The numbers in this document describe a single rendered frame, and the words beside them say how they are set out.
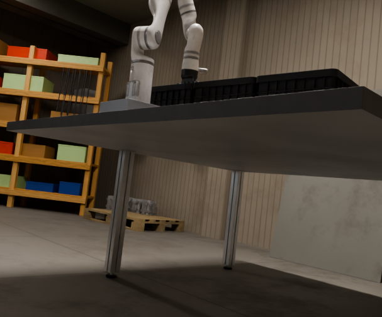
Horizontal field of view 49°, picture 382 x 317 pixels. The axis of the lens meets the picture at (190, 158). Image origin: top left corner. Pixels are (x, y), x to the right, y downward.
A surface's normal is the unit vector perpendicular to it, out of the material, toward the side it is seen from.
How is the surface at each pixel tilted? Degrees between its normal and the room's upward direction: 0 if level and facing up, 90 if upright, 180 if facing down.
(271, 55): 90
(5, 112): 90
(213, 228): 90
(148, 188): 90
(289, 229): 79
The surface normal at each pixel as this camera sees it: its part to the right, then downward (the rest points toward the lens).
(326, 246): -0.68, -0.33
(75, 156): 0.00, -0.07
